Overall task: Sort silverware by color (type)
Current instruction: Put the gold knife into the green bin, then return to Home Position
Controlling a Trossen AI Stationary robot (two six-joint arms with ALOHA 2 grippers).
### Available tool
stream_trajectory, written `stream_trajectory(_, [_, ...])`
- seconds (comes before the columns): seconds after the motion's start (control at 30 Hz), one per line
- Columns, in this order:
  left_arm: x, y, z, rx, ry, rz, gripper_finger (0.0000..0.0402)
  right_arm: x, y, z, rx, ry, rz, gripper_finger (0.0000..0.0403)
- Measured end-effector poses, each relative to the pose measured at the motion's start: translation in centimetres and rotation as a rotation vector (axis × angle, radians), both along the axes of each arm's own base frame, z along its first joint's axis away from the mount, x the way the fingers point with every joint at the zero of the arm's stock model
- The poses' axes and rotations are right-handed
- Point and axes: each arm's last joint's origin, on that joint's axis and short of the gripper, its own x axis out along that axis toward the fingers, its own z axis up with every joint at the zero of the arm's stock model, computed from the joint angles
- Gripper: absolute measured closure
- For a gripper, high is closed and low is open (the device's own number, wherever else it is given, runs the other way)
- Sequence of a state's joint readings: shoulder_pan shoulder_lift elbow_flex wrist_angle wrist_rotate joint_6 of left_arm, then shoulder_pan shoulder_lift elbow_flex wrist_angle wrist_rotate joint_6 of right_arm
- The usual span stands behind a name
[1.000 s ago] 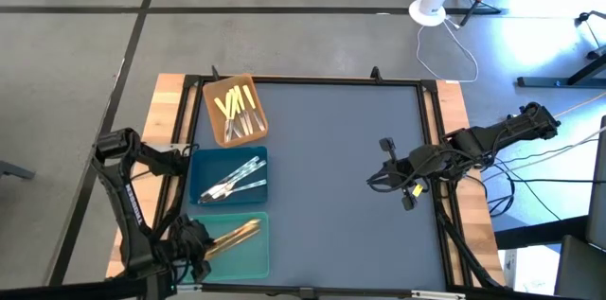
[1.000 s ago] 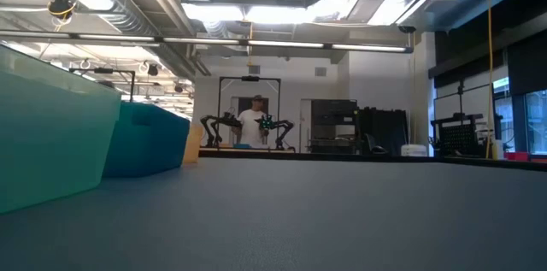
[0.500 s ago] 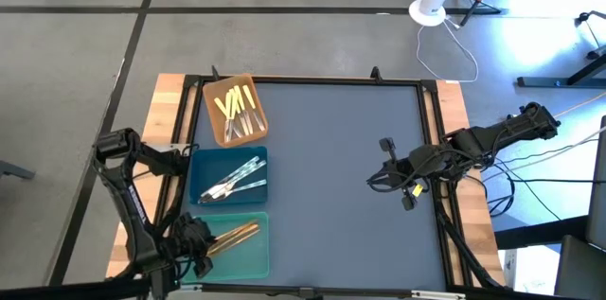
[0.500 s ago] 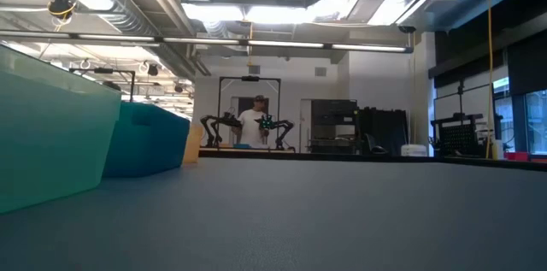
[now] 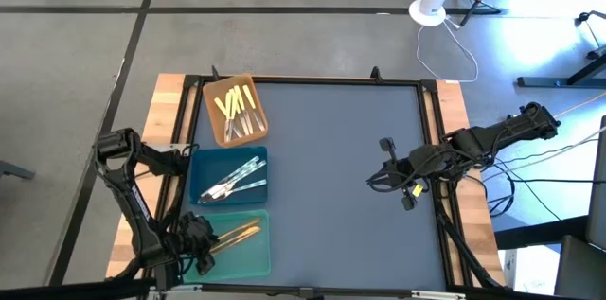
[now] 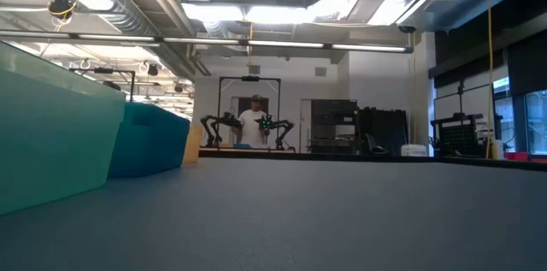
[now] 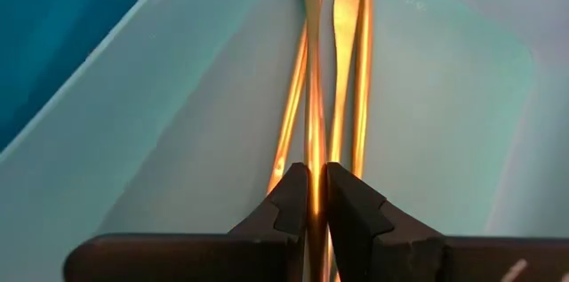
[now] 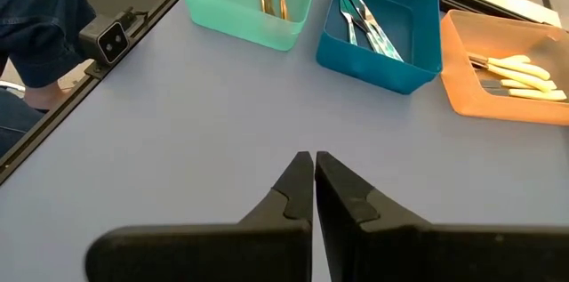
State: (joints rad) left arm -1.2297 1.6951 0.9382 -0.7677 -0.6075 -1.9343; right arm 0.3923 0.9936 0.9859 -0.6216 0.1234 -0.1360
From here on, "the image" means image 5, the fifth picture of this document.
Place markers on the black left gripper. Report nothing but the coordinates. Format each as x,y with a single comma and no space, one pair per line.
196,236

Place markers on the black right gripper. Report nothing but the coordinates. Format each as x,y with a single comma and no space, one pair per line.
402,167

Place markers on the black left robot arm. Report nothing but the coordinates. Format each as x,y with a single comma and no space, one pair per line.
137,200

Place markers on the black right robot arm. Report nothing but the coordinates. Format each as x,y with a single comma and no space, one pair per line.
483,141

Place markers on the teal plastic bin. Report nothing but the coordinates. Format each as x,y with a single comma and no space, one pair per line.
246,267

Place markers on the dark blue plastic bin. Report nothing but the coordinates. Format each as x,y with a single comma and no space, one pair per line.
213,163

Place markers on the wooden table side board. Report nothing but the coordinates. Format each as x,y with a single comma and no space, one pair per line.
165,83
478,224

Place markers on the orange plastic bin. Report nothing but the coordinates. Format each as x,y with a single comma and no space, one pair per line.
222,129

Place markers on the black floor beam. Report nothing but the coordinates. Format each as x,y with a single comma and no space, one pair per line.
535,234

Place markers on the black T-shaped desk foot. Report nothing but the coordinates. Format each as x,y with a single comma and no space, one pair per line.
544,82

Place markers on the white floor sign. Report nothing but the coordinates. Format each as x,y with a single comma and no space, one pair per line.
535,271

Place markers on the grey floor object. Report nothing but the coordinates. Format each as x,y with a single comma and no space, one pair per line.
14,170

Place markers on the grey panel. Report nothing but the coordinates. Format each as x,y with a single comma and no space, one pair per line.
597,186

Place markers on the black lamp stand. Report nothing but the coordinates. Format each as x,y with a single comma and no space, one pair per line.
584,17

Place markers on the silver rail bracket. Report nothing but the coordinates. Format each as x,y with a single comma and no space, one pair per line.
182,288
438,294

